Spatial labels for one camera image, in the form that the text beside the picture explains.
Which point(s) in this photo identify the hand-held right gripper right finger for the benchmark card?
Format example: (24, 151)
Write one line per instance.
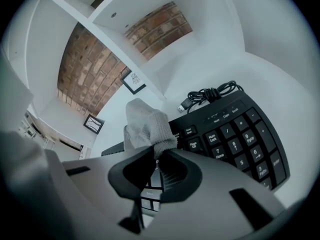
(212, 196)

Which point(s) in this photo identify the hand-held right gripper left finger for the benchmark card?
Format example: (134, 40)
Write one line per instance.
(100, 184)

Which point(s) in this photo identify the black keyboard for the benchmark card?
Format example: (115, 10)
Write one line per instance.
(237, 144)

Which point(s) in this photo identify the grey cloth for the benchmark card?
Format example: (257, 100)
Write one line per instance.
(147, 129)

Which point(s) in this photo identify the white desk with hutch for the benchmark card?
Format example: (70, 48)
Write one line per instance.
(200, 14)

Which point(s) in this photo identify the black frame tree picture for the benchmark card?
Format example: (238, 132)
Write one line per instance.
(93, 124)

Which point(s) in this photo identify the black frame small drawing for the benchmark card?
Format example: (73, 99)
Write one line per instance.
(133, 82)

